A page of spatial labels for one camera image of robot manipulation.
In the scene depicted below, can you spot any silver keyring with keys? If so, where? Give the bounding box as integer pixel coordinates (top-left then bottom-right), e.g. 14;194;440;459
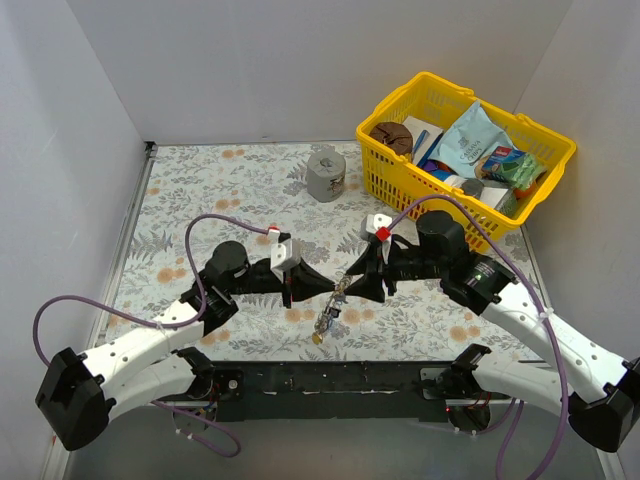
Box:
311;275;352;345

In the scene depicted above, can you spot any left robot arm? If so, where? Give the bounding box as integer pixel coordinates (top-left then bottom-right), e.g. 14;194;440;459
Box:
35;239;334;451

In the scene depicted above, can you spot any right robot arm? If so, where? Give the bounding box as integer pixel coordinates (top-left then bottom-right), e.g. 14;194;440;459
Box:
345;211;639;453

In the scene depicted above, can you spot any grey lid can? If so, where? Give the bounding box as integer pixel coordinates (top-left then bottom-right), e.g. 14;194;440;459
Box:
460;178;484;200

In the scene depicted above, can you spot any floral table mat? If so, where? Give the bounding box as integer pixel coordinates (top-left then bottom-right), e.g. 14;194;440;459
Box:
100;142;533;362

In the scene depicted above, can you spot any orange fruit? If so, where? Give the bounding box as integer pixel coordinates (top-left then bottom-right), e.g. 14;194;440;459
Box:
513;181;537;200

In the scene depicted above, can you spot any grey toilet paper roll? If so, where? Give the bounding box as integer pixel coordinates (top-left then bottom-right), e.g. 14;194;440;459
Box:
306;149;346;203

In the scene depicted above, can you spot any light blue chips bag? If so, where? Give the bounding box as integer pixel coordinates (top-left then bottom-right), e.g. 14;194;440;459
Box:
430;100;514;178

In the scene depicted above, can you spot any green sponge pack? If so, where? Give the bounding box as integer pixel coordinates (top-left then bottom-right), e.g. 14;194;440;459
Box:
475;146;546;190

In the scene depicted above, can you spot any white box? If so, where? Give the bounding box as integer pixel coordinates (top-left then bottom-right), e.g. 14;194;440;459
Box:
403;116;444;166

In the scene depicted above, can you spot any brown round item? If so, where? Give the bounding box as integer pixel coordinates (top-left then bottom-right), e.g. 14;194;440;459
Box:
369;122;414;155

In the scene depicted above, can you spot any yellow plastic basket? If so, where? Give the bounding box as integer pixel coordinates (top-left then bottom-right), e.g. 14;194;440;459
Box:
356;72;577;241

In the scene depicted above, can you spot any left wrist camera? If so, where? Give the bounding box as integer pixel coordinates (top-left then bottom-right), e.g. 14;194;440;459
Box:
270;238;301;274

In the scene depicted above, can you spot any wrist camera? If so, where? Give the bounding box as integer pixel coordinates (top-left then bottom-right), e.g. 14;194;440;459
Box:
270;238;301;274
359;213;393;245

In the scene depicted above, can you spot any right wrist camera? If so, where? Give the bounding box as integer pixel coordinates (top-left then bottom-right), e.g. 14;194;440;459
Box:
359;213;393;245

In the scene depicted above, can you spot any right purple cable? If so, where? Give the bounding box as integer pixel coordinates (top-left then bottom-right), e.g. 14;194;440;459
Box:
389;194;571;480

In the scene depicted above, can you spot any purple cable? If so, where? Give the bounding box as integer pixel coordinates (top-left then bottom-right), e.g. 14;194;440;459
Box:
389;194;571;480
32;213;281;459

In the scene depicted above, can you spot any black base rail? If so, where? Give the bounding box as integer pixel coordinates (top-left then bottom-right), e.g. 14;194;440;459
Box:
154;359;521;424

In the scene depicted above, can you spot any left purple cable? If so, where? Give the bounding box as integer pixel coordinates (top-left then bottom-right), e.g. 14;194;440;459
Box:
32;213;281;459

